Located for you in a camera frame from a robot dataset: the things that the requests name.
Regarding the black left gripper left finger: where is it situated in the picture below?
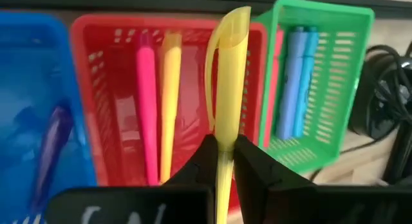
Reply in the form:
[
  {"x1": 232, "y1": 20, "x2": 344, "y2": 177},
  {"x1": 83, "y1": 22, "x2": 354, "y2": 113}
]
[{"x1": 164, "y1": 133, "x2": 220, "y2": 187}]

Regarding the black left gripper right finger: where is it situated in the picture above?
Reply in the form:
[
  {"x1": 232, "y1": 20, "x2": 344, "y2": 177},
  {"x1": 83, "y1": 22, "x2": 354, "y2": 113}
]
[{"x1": 233, "y1": 135, "x2": 315, "y2": 224}]

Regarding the pink clip marker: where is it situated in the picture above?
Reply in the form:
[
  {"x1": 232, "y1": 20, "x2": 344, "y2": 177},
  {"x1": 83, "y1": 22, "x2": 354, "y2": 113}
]
[{"x1": 135, "y1": 33, "x2": 160, "y2": 186}]

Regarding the yellow marker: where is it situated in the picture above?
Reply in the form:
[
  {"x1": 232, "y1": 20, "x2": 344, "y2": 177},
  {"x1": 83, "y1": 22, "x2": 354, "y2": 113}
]
[
  {"x1": 159, "y1": 32, "x2": 183, "y2": 184},
  {"x1": 204, "y1": 5, "x2": 252, "y2": 224}
]

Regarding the light blue marker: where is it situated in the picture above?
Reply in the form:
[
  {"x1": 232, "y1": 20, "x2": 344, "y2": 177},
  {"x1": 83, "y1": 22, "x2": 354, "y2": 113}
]
[{"x1": 292, "y1": 26, "x2": 321, "y2": 138}]

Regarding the purple marker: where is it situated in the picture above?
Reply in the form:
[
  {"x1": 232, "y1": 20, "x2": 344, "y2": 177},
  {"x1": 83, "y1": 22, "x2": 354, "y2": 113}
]
[{"x1": 30, "y1": 104, "x2": 74, "y2": 212}]

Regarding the green plastic basket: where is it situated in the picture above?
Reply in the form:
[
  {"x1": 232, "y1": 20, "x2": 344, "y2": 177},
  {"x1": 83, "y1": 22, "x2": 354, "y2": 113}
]
[{"x1": 252, "y1": 0, "x2": 376, "y2": 174}]

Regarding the red plastic basket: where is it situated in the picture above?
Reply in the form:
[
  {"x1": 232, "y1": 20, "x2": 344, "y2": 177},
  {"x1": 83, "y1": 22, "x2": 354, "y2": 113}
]
[{"x1": 70, "y1": 14, "x2": 268, "y2": 215}]

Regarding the blue plastic basket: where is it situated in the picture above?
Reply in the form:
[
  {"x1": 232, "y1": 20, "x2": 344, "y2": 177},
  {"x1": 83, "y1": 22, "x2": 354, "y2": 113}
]
[{"x1": 0, "y1": 10, "x2": 98, "y2": 224}]

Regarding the black lamp power cord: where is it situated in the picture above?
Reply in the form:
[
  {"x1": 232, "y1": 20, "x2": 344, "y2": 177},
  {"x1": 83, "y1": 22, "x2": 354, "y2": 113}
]
[{"x1": 309, "y1": 43, "x2": 412, "y2": 182}]

